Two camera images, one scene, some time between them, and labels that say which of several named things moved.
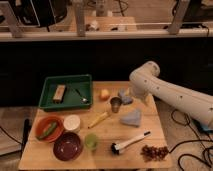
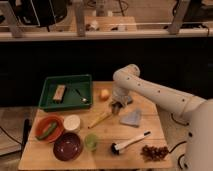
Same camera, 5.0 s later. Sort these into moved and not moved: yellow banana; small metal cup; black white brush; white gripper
Moved: white gripper
Not moved: yellow banana; small metal cup; black white brush
